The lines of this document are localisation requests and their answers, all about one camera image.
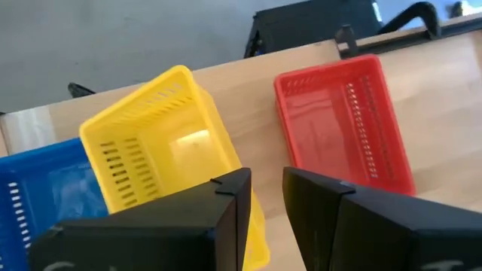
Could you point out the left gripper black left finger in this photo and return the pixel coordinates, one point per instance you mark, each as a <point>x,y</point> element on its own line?
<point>150,237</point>

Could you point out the black equipment case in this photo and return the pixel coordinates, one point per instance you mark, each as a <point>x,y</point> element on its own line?
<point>312,22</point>

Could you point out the yellow plastic basket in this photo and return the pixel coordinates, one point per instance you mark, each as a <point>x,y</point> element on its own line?
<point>180,150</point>
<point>260,244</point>

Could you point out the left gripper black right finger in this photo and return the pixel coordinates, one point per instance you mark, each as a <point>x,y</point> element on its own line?
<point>376,237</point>

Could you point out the blue plastic basket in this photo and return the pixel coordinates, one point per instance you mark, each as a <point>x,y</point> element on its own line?
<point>56,195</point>

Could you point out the red plastic basket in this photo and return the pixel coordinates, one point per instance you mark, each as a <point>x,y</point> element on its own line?
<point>320,131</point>

